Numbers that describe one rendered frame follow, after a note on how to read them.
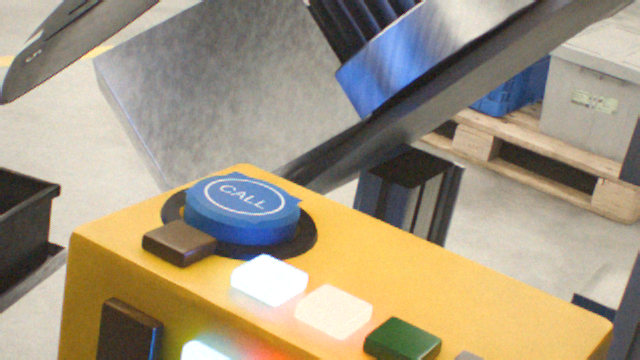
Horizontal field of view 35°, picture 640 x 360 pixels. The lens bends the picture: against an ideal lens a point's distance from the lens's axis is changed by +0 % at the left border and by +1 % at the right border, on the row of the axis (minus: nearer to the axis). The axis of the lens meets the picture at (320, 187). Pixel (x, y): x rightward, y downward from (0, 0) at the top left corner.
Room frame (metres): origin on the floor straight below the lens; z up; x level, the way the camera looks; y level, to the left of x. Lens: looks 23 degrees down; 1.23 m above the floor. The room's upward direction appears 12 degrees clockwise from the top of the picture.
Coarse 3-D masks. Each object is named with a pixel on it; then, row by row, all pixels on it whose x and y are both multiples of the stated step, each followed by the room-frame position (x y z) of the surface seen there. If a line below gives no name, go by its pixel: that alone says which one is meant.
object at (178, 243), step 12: (156, 228) 0.29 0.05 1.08; (168, 228) 0.29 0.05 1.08; (180, 228) 0.30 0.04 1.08; (192, 228) 0.30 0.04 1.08; (144, 240) 0.29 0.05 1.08; (156, 240) 0.28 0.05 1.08; (168, 240) 0.29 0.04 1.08; (180, 240) 0.29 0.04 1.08; (192, 240) 0.29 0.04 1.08; (204, 240) 0.29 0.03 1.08; (216, 240) 0.29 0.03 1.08; (156, 252) 0.28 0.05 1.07; (168, 252) 0.28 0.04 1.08; (180, 252) 0.28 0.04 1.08; (192, 252) 0.28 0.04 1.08; (204, 252) 0.29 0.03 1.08; (180, 264) 0.28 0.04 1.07
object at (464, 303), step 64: (128, 256) 0.28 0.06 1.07; (256, 256) 0.30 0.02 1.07; (320, 256) 0.31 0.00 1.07; (384, 256) 0.32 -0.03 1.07; (448, 256) 0.33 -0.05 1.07; (64, 320) 0.29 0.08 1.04; (192, 320) 0.27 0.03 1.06; (256, 320) 0.26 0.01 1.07; (384, 320) 0.27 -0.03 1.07; (448, 320) 0.28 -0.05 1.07; (512, 320) 0.29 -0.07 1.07; (576, 320) 0.30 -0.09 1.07
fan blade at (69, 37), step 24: (72, 0) 0.87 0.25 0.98; (96, 0) 0.83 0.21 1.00; (120, 0) 0.80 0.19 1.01; (144, 0) 0.78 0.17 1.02; (48, 24) 0.86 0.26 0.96; (72, 24) 0.82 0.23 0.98; (96, 24) 0.79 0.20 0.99; (120, 24) 0.77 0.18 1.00; (48, 48) 0.80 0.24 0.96; (72, 48) 0.78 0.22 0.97; (24, 72) 0.78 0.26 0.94; (48, 72) 0.76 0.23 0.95; (0, 96) 0.76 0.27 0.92
